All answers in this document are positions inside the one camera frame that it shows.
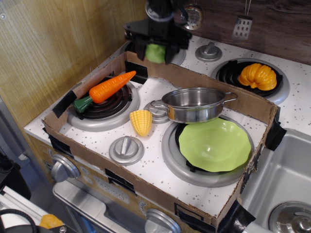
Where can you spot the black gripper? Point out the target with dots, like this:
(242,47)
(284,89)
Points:
(148,31)

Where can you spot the light green toy broccoli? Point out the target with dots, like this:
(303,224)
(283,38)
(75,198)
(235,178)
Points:
(155,53)

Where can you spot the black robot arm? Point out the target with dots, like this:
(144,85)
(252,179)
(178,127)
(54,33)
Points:
(162,10)

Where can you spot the small steel pan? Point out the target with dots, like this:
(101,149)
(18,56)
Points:
(194,105)

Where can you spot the back left stove burner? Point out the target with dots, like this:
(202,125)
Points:
(178,59)

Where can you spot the stove burner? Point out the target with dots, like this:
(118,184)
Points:
(180,166)
(109,114)
(178,59)
(229,71)

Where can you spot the brown cardboard fence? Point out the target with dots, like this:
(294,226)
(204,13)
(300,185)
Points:
(150,179)

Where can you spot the hanging silver strainer spoon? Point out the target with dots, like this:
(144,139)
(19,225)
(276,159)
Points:
(192,15)

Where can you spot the back silver stove knob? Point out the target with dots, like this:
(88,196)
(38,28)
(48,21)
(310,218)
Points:
(208,53)

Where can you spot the silver stove knob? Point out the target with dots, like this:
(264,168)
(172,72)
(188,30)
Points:
(208,53)
(158,110)
(126,150)

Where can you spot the middle silver stove knob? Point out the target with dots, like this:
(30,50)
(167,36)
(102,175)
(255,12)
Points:
(158,110)

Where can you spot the front left stove burner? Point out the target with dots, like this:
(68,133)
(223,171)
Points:
(109,114)

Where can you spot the yellow toy corn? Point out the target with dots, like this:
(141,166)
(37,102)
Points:
(141,121)

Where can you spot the orange toy carrot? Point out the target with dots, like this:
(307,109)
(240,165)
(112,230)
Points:
(103,91)

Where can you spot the back right stove burner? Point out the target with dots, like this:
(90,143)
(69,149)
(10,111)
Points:
(229,71)

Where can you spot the hanging silver slotted spatula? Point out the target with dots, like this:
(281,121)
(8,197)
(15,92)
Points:
(243,24)

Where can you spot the orange toy pumpkin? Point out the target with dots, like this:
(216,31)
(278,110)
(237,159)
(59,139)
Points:
(258,76)

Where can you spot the front silver stove knob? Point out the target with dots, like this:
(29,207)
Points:
(126,150)

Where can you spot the front right stove burner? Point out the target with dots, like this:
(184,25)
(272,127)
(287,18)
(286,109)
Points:
(180,166)

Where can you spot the light green plastic plate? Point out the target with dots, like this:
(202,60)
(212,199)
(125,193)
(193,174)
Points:
(215,146)

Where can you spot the left silver oven knob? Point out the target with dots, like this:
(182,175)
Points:
(63,169)

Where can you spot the silver oven knob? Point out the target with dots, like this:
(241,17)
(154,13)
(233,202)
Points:
(159,222)
(63,169)

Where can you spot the right silver oven knob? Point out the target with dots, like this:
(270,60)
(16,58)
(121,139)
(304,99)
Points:
(159,222)

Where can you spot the silver sink basin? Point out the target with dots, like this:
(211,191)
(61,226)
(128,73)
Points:
(282,175)

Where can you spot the yellow object bottom left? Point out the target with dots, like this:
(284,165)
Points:
(50,221)

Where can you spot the silver sink drain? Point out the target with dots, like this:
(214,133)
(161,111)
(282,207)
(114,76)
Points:
(290,217)

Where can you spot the silver oven door handle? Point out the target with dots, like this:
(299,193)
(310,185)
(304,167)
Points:
(88,211)

